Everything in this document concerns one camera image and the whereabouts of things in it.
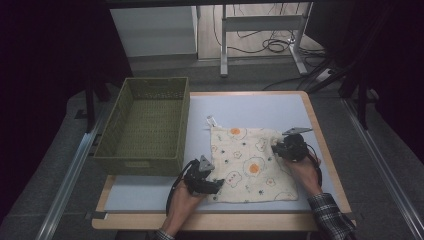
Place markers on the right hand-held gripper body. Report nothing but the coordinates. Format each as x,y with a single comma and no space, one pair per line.
293,146

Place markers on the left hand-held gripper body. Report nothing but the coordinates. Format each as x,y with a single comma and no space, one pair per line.
198,178

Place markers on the cream cloth with egg print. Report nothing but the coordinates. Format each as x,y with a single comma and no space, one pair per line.
250,166

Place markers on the green woven basket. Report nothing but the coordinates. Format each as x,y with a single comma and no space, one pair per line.
146,133

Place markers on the person's left hand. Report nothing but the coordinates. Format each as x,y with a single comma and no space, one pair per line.
183,206

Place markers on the person's right hand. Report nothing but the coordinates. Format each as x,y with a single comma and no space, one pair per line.
305,176

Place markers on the white power strip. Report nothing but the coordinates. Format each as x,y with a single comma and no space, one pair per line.
322,76

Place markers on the black stand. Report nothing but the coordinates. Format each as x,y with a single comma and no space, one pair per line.
362,106
90,106

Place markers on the black tape strip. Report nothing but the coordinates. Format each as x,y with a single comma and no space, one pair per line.
96,215

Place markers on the grey cabinet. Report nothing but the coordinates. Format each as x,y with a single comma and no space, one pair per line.
153,31

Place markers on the metal floor rail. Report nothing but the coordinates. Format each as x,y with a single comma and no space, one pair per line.
66,180
386,166

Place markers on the white metal desk frame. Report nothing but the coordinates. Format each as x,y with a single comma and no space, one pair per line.
260,23

